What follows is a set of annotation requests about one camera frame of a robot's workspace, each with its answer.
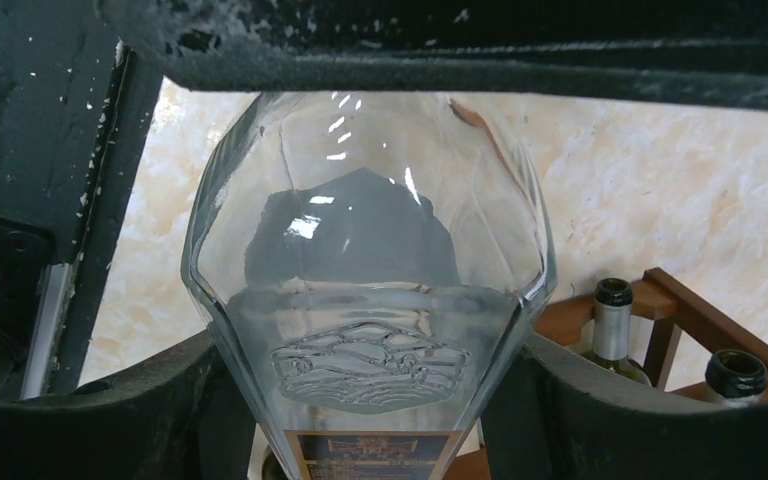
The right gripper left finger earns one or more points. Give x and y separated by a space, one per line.
175 415

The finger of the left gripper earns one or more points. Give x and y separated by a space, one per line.
710 53

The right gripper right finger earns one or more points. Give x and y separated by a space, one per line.
556 415

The dark green wine bottle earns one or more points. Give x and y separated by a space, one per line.
611 330

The brown wooden wine rack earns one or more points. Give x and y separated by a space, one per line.
673 310

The dark wine bottle black cap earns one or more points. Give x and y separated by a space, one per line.
735 379

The clear square spirit bottle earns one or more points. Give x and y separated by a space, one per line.
369 264

